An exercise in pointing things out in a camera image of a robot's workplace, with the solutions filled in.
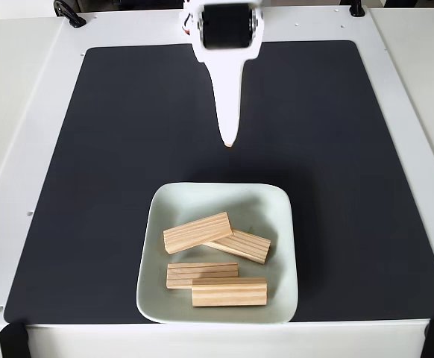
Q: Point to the striped wooden block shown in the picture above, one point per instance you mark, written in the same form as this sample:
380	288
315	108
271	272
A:
245	247
230	292

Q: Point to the white square plate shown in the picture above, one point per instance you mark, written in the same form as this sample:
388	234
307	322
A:
217	201

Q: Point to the grooved wooden block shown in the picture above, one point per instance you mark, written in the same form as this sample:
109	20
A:
196	233
181	276

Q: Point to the black table clamp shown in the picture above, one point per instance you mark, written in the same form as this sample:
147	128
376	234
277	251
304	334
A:
356	8
69	13

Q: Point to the black table mat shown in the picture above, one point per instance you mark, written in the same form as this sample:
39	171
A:
90	186

